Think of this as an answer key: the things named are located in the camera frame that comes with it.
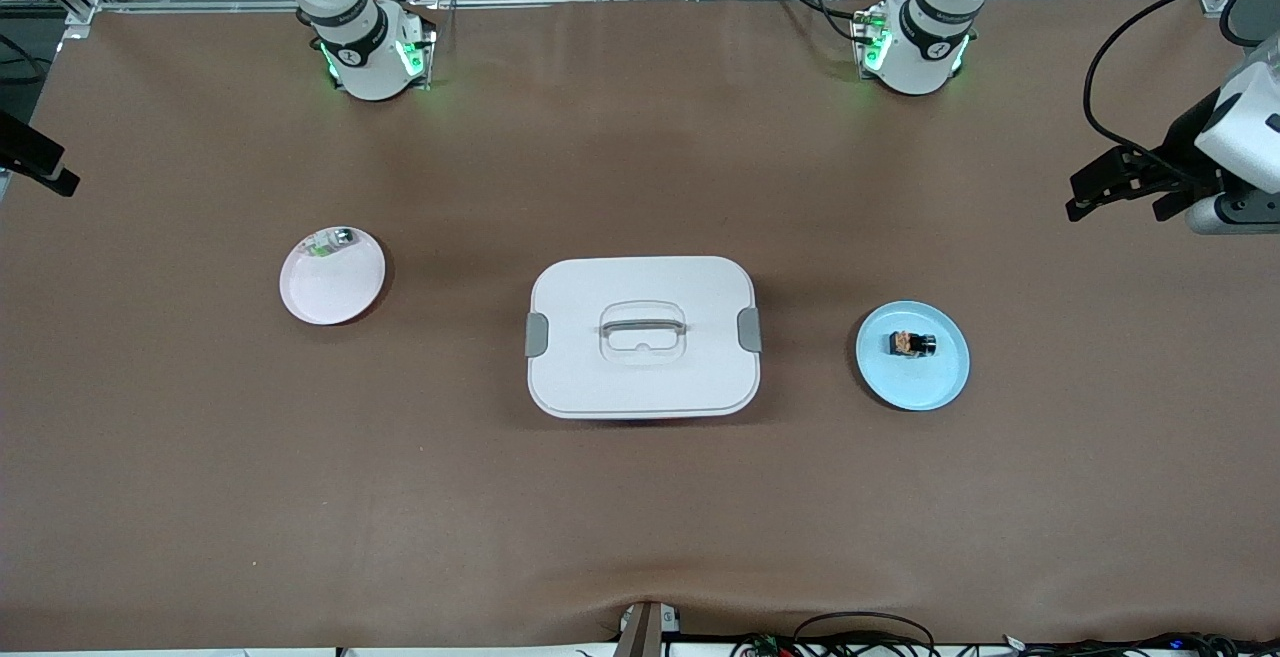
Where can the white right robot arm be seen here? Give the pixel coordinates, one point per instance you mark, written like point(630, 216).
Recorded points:
point(365, 57)

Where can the green and white switch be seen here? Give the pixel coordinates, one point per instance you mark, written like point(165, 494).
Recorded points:
point(328, 242)

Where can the grey box latch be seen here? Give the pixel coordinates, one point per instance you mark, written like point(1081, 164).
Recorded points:
point(536, 335)
point(750, 329)

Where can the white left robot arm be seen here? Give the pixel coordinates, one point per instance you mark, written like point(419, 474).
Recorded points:
point(915, 57)

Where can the metal table edge bracket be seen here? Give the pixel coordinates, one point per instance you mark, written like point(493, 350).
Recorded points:
point(645, 632)

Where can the light blue round plate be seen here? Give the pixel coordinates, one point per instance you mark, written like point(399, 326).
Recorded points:
point(912, 377)

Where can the pink round plate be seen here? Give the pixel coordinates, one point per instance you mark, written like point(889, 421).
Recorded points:
point(330, 287)

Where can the brown table mat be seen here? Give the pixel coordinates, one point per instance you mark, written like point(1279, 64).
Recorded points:
point(300, 487)

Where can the white lidded storage box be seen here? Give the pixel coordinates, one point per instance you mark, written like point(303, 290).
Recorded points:
point(640, 387)

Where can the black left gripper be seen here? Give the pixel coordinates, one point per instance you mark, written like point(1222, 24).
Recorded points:
point(1183, 140)

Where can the orange and black switch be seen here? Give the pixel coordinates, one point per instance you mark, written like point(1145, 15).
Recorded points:
point(910, 343)

